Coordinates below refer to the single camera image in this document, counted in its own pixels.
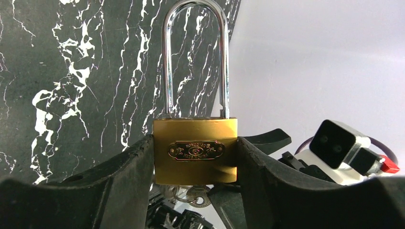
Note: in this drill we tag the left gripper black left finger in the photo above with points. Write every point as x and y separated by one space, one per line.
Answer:
112 195

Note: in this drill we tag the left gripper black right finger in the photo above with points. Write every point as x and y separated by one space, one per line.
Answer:
276 196

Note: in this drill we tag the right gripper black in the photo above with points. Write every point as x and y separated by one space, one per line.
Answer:
227 199

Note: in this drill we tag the long shackle brass padlock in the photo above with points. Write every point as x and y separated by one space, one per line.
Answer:
198 150

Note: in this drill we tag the silver key bunch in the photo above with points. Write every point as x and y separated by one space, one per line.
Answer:
195 196

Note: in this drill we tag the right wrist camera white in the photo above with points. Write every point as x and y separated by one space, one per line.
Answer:
346 155

